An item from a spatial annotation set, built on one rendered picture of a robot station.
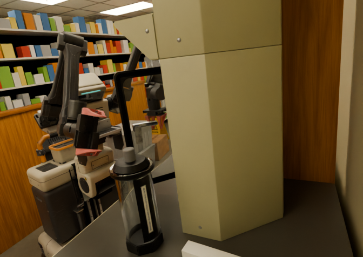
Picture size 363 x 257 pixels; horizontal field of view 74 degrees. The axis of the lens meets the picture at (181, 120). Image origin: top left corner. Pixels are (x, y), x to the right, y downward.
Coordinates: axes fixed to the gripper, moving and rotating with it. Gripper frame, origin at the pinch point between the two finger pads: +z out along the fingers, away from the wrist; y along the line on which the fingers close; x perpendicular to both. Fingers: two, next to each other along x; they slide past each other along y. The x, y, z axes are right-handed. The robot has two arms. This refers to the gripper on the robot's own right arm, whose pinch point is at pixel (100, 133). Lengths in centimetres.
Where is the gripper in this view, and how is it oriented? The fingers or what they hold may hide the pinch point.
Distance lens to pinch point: 72.0
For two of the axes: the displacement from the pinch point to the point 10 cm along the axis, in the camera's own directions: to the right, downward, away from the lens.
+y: 1.2, -9.9, 0.8
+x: 6.7, 1.4, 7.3
